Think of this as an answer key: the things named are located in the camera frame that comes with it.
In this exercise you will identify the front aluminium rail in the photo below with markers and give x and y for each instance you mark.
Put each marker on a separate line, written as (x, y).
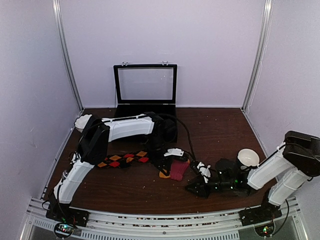
(219, 225)

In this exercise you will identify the white and navy bowl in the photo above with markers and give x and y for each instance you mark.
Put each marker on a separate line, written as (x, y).
(247, 158)

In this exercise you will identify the aluminium frame post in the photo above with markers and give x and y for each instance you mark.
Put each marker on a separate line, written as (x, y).
(65, 53)
(262, 42)

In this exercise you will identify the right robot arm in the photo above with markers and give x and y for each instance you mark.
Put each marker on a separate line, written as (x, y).
(297, 159)

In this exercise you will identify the black red orange argyle sock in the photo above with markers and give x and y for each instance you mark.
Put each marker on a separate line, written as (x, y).
(124, 160)

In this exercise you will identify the maroon purple striped sock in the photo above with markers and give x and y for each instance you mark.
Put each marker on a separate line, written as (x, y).
(177, 170)

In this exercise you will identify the left aluminium frame post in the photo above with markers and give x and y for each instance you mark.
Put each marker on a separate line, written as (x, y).
(65, 53)

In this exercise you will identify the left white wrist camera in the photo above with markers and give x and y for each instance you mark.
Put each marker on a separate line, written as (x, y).
(174, 152)

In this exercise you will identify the right aluminium frame post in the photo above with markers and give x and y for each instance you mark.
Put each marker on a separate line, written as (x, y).
(262, 42)

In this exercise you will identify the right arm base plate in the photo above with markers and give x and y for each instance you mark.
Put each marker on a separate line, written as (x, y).
(253, 216)

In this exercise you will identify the black display box with lid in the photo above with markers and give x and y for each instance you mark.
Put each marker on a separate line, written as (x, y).
(144, 88)

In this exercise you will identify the white fluted bowl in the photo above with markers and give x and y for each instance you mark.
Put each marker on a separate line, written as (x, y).
(81, 122)

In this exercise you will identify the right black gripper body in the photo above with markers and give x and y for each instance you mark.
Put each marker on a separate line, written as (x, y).
(227, 186)

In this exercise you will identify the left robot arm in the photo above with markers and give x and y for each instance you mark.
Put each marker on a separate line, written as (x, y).
(93, 145)

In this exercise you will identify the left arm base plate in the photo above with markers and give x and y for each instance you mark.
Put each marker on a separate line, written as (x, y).
(71, 216)

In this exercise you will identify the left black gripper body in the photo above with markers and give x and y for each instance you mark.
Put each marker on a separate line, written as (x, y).
(154, 142)

